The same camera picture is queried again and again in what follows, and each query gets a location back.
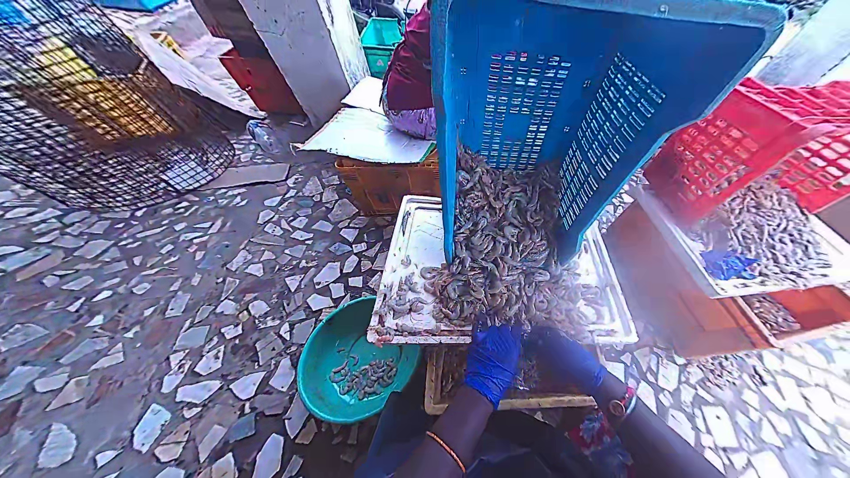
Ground clear plastic bag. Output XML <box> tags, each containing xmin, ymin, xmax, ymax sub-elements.
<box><xmin>246</xmin><ymin>119</ymin><xmax>280</xmax><ymax>155</ymax></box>

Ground large heap of shrimp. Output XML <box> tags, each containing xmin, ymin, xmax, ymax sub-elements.
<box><xmin>691</xmin><ymin>178</ymin><xmax>832</xmax><ymax>289</ymax></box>

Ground blue crumpled plastic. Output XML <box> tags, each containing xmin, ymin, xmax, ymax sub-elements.
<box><xmin>700</xmin><ymin>250</ymin><xmax>759</xmax><ymax>281</ymax></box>

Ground person's left hand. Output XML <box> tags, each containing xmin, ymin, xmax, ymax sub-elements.
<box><xmin>465</xmin><ymin>321</ymin><xmax>524</xmax><ymax>410</ymax></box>

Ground orange plastic crate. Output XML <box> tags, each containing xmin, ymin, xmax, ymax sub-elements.
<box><xmin>606</xmin><ymin>199</ymin><xmax>850</xmax><ymax>359</ymax></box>

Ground teal plastic basin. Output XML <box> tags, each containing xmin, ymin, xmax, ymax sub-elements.
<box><xmin>297</xmin><ymin>296</ymin><xmax>421</xmax><ymax>424</ymax></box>

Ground white rectangular tray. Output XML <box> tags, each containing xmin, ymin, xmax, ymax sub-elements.
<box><xmin>367</xmin><ymin>194</ymin><xmax>639</xmax><ymax>345</ymax></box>

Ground person's right forearm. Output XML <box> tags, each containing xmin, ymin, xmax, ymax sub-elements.
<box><xmin>592</xmin><ymin>373</ymin><xmax>729</xmax><ymax>478</ymax></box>

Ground white foam tray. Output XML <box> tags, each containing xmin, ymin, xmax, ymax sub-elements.
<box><xmin>628</xmin><ymin>183</ymin><xmax>850</xmax><ymax>299</ymax></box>

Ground shrimp heap in crate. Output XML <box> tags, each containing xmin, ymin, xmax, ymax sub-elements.
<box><xmin>742</xmin><ymin>295</ymin><xmax>803</xmax><ymax>335</ymax></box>

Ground blue perforated plastic crate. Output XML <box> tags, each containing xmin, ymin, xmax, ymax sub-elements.
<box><xmin>430</xmin><ymin>0</ymin><xmax>788</xmax><ymax>266</ymax></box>

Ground white concrete pillar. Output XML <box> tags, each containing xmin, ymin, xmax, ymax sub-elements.
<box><xmin>238</xmin><ymin>0</ymin><xmax>371</xmax><ymax>129</ymax></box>

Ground small pile of shrimp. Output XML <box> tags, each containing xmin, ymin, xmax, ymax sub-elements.
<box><xmin>329</xmin><ymin>356</ymin><xmax>399</xmax><ymax>401</ymax></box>

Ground green plastic crate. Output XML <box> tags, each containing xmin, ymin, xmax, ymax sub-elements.
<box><xmin>360</xmin><ymin>17</ymin><xmax>405</xmax><ymax>79</ymax></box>

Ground person's right hand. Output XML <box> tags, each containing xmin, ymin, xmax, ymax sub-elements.
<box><xmin>523</xmin><ymin>327</ymin><xmax>608</xmax><ymax>401</ymax></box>

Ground crate with beige rim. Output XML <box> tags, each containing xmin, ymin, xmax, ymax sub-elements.
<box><xmin>424</xmin><ymin>344</ymin><xmax>599</xmax><ymax>416</ymax></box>

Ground dark red box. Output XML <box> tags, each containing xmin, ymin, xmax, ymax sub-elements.
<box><xmin>218</xmin><ymin>46</ymin><xmax>303</xmax><ymax>115</ymax></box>

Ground black wire mesh basket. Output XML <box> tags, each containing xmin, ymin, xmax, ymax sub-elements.
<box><xmin>0</xmin><ymin>0</ymin><xmax>236</xmax><ymax>212</ymax></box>

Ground pile of grey shrimp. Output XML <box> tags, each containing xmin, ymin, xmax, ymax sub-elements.
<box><xmin>385</xmin><ymin>145</ymin><xmax>602</xmax><ymax>334</ymax></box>

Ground red perforated plastic crate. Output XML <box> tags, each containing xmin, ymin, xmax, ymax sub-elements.
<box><xmin>643</xmin><ymin>77</ymin><xmax>850</xmax><ymax>225</ymax></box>

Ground orange-brown plastic crate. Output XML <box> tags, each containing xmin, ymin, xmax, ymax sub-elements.
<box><xmin>334</xmin><ymin>151</ymin><xmax>442</xmax><ymax>216</ymax></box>

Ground person's legs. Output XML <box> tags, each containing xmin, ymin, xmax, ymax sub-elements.
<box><xmin>355</xmin><ymin>390</ymin><xmax>633</xmax><ymax>478</ymax></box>

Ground white flat board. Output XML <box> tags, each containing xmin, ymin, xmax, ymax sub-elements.
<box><xmin>292</xmin><ymin>76</ymin><xmax>437</xmax><ymax>165</ymax></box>

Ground person's left forearm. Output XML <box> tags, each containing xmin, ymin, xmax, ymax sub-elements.
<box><xmin>393</xmin><ymin>385</ymin><xmax>495</xmax><ymax>478</ymax></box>

